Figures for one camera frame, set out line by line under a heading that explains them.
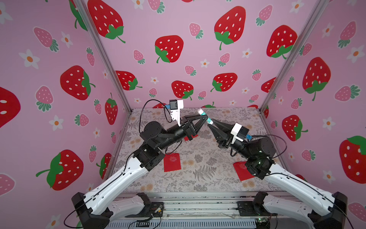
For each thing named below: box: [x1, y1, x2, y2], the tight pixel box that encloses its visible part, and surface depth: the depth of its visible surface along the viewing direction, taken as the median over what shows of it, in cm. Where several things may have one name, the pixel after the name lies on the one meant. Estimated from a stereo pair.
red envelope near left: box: [163, 152, 182, 173], surface depth 93 cm
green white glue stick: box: [197, 107, 214, 125], surface depth 51 cm
